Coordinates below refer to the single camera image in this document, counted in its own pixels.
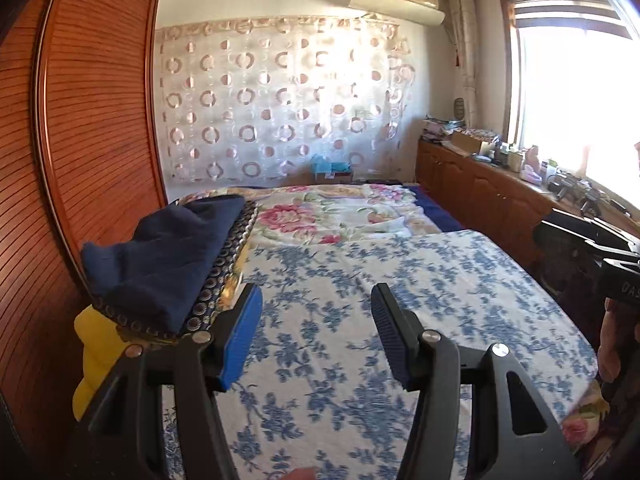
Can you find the long wooden cabinet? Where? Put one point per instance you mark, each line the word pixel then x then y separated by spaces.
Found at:
pixel 480 190

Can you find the dark blue bed sheet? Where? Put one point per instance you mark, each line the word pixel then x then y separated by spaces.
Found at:
pixel 440 210

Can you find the pink floral blanket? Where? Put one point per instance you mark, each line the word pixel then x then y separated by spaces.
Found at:
pixel 340 210

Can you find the blue floral bedsheet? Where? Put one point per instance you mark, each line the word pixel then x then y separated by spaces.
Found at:
pixel 360 400

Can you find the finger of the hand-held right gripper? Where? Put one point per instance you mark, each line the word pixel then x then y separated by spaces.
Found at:
pixel 590 225
pixel 565 240

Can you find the cardboard box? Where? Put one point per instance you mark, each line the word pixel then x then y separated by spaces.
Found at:
pixel 470 142

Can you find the pink floral quilt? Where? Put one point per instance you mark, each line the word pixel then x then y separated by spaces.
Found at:
pixel 582 420

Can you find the person's right hand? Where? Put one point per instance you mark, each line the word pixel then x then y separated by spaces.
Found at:
pixel 620 345

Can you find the person's left hand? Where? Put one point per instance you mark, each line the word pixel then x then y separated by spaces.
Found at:
pixel 302 474

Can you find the small oval mirror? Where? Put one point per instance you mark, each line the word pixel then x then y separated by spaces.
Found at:
pixel 459 110

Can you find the yellow garment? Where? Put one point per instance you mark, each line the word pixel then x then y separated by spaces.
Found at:
pixel 97 370

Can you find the light blue plastic bag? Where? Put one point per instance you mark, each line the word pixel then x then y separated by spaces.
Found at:
pixel 330 166

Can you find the wooden framed window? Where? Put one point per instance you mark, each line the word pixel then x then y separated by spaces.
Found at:
pixel 575 90

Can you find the sheer circle-patterned wall curtain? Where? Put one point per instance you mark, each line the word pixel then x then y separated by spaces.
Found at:
pixel 280 105

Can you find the navy blue printed t-shirt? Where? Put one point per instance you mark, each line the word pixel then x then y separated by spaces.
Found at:
pixel 165 260

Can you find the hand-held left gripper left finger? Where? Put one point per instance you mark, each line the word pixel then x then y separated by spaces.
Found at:
pixel 242 340

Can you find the white patterned window curtain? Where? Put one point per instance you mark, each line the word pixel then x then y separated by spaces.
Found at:
pixel 464 55

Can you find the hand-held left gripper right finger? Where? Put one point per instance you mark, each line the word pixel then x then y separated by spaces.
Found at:
pixel 390 332

